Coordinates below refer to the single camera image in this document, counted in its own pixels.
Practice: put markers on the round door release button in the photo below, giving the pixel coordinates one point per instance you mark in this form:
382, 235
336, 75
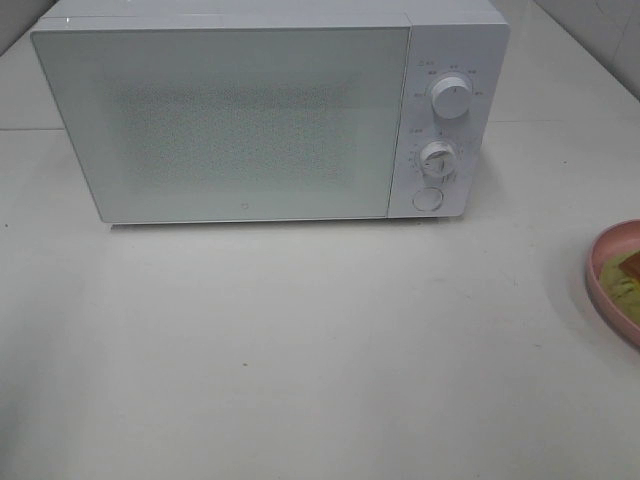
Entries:
428, 199

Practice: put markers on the white timer knob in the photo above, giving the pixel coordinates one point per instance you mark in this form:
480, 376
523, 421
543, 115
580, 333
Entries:
438, 159

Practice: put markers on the white microwave door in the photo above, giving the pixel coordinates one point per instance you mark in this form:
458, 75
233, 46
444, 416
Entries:
178, 126

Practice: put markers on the pink plate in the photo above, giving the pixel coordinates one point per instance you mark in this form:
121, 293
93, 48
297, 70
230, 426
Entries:
617, 239

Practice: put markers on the toast sandwich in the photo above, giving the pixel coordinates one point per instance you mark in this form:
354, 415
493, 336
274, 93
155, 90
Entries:
621, 289

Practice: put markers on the white microwave oven body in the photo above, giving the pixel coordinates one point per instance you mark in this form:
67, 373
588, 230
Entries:
468, 37

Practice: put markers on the white power knob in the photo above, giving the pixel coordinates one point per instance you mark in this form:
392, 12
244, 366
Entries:
451, 95

